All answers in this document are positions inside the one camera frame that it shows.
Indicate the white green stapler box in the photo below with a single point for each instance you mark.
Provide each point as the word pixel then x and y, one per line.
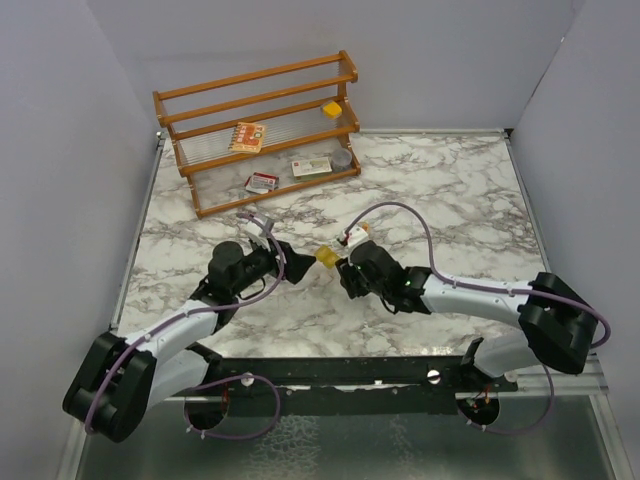
pixel 307 169

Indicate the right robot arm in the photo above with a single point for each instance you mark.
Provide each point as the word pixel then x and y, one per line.
pixel 552 325

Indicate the wooden three-tier shelf rack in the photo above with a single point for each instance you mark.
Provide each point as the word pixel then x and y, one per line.
pixel 287 99

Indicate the red white staples packet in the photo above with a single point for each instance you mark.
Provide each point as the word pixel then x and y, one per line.
pixel 261 183

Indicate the orange spiral notebook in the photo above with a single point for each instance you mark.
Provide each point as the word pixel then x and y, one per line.
pixel 247 138

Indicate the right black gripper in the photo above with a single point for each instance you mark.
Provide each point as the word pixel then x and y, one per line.
pixel 349 280

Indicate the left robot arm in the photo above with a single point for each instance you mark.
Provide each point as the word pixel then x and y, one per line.
pixel 121 378

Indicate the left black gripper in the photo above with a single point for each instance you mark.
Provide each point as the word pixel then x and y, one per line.
pixel 296 265

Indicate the yellow weekly pill organizer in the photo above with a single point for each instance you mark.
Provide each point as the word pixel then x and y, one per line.
pixel 327 256

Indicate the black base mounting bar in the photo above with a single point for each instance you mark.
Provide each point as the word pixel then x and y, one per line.
pixel 334 386

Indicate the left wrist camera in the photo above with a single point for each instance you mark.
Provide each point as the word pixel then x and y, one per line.
pixel 258 228

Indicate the clear round pin jar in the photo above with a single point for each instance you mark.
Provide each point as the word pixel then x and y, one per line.
pixel 341 160

